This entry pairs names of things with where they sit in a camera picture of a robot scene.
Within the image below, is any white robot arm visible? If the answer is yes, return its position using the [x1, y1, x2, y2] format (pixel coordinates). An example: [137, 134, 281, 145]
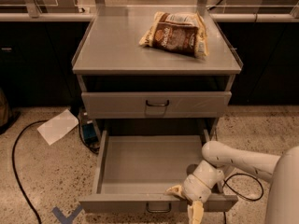
[165, 141, 299, 224]

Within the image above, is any white paper sheet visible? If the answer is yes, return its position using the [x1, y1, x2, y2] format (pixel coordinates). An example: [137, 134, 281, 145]
[37, 109, 78, 145]

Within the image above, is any blue power box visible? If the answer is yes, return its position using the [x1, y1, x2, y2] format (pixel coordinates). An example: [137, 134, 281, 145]
[81, 120, 97, 144]

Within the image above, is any black cable right floor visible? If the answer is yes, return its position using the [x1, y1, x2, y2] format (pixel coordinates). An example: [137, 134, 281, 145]
[221, 173, 265, 224]

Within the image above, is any brown yellow snack bag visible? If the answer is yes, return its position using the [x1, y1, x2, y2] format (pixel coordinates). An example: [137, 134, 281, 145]
[139, 12, 208, 58]

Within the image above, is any brown bag at left edge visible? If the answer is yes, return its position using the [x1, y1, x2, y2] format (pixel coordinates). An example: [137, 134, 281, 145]
[0, 88, 12, 127]

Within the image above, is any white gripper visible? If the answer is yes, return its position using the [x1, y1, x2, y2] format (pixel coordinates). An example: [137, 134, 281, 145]
[165, 161, 225, 224]

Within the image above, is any blue tape floor mark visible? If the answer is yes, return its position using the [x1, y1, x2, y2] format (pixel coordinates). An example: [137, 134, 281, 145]
[52, 205, 82, 224]

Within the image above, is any black cable left floor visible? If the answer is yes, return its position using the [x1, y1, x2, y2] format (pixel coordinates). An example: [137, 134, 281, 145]
[11, 119, 49, 224]

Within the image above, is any grey drawer cabinet frame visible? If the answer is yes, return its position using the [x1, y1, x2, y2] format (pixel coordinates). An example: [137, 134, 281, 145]
[71, 5, 244, 142]

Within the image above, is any grey drawer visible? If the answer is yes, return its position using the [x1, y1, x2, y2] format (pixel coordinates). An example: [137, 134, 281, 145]
[82, 91, 232, 119]
[78, 129, 239, 215]

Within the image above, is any black cable floor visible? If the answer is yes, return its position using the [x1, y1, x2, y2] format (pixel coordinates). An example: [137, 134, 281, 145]
[221, 173, 265, 224]
[11, 119, 49, 224]

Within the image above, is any grey top drawer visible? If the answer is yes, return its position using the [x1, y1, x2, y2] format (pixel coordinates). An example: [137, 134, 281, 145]
[82, 91, 232, 119]

